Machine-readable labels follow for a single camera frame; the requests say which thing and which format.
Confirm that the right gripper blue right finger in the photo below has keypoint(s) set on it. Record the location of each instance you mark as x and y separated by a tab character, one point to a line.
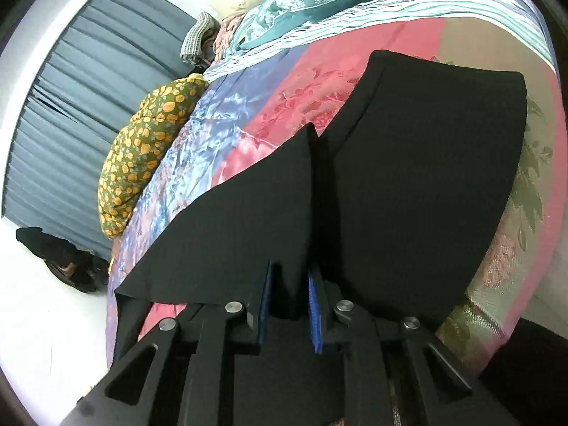
324	322

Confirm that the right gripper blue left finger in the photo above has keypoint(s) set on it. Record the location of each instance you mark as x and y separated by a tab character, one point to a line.
257	306

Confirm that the black pants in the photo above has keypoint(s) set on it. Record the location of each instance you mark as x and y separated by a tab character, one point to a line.
397	201

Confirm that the black bag on floor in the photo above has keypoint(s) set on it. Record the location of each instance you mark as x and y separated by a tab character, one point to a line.
75	267

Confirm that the green orange floral pillow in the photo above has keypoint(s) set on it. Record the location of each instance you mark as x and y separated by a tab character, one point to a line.
139	147

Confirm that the multicolour satin bedspread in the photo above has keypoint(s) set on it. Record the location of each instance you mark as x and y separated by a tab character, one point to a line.
257	100

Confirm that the grey checked folded cloth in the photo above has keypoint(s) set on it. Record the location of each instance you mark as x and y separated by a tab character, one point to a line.
197	47

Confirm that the grey blue curtain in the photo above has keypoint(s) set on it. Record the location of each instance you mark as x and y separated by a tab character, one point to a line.
109	57

